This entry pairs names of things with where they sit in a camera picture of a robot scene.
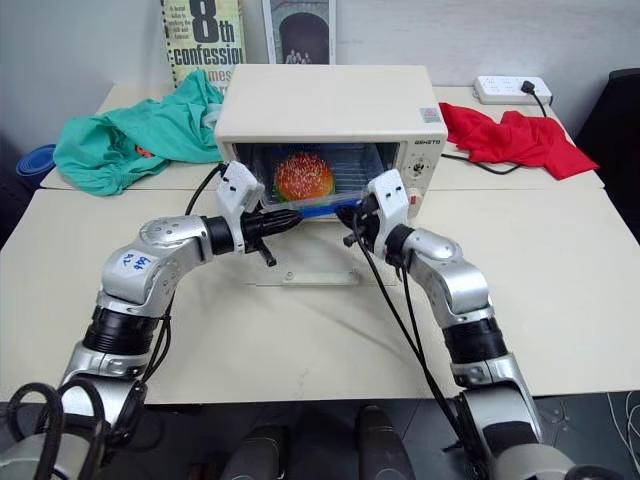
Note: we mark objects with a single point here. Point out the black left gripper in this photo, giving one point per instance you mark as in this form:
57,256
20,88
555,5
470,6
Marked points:
254,227

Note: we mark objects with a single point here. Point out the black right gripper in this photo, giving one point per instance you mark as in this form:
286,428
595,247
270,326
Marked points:
369,225

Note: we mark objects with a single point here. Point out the clear food container with burger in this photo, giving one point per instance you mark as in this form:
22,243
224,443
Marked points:
305,172

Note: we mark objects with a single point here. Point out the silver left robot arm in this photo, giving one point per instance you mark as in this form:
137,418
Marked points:
170,235

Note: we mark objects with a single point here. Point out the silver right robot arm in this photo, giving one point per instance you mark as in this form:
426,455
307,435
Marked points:
450,280

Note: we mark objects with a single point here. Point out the glass toaster oven door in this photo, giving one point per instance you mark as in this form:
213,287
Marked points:
310,250

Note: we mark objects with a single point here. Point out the toaster oven control knob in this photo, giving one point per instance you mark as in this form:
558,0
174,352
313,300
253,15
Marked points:
421,168

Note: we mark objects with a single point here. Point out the cream toaster oven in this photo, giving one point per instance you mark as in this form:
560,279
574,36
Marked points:
325,105

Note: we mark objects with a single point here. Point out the green cloth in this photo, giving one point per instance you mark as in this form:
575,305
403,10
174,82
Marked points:
135,135

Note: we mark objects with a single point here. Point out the red cloth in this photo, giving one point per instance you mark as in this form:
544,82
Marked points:
510,137

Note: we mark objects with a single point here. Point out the white framed arch picture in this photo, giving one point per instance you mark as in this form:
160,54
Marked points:
300,30

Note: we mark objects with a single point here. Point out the white power strip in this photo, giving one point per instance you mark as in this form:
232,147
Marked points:
505,87

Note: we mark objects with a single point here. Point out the dark rounded shape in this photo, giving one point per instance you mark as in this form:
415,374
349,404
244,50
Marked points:
385,445
262,455

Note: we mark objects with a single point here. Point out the black chair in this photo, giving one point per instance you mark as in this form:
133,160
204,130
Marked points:
612,120

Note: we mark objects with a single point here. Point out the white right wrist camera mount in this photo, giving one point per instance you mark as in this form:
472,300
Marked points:
391,192

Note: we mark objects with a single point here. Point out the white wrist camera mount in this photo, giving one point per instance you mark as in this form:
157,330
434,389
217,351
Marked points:
239,187
391,192

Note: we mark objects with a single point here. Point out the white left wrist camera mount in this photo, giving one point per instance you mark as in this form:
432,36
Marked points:
239,187

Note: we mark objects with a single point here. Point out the red toaster oven switch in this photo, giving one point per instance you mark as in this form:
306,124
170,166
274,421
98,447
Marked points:
413,201

